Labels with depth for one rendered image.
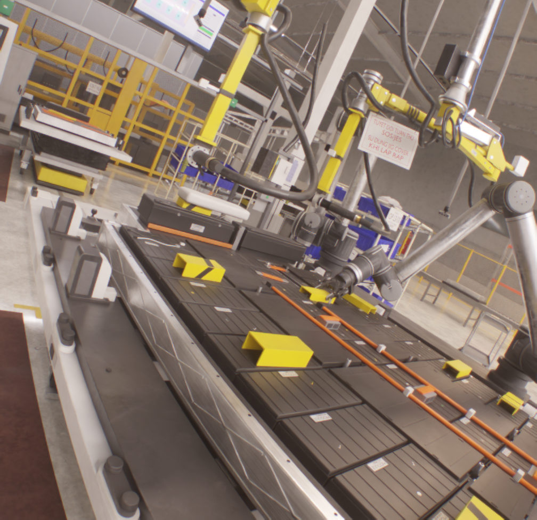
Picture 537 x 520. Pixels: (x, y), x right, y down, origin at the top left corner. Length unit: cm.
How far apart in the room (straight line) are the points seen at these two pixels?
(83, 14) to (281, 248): 1488
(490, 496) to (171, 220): 143
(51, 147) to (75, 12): 1086
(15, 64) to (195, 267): 901
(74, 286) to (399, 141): 181
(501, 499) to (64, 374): 94
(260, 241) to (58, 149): 434
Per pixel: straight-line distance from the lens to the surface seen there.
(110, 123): 1104
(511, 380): 232
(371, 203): 429
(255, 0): 152
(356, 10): 622
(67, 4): 1624
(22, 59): 991
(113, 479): 68
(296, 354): 89
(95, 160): 595
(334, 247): 283
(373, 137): 221
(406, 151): 228
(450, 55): 219
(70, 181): 609
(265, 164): 425
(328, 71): 581
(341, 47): 594
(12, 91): 991
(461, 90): 214
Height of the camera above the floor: 138
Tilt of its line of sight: 10 degrees down
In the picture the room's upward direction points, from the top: 24 degrees clockwise
